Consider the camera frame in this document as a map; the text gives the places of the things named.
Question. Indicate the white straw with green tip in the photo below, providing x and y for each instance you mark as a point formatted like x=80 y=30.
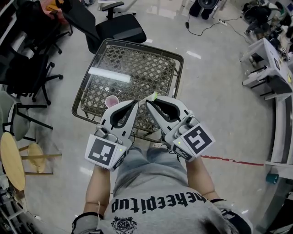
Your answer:
x=150 y=97

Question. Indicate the pink paper cup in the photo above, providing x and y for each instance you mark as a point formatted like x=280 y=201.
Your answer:
x=112 y=101

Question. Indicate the white power strip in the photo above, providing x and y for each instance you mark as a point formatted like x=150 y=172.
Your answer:
x=222 y=22

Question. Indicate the round wooden stool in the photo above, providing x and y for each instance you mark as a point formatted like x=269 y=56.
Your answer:
x=11 y=160

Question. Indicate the person's left forearm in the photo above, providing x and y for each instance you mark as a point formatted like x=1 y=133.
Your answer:
x=98 y=185

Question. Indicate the person's grey printed t-shirt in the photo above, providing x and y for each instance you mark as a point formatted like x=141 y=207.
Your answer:
x=148 y=192

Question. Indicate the grey chair with black frame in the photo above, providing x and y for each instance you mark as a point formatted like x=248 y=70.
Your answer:
x=13 y=114

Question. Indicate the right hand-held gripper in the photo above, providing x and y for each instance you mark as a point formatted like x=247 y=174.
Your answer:
x=196 y=141

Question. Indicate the black office chair with armrests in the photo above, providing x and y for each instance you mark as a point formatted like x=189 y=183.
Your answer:
x=119 y=29

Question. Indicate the person's right forearm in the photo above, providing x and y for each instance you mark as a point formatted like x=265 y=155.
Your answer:
x=201 y=178

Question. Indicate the curved white workbench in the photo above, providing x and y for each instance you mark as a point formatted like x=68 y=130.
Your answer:
x=280 y=128

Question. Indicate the white desk with equipment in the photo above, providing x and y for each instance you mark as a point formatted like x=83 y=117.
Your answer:
x=270 y=64

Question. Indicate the black wheeled machine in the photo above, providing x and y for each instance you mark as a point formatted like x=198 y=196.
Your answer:
x=206 y=8

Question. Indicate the person's grey shorts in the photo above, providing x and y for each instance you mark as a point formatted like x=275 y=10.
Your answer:
x=135 y=160

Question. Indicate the black mesh office chair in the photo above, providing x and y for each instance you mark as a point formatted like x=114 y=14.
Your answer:
x=25 y=57

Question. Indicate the wicker table with glass top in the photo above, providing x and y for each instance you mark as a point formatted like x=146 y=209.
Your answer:
x=137 y=68

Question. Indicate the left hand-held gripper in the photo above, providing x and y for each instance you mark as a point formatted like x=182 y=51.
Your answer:
x=100 y=152

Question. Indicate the black equipment pile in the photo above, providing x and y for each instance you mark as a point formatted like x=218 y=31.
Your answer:
x=261 y=16

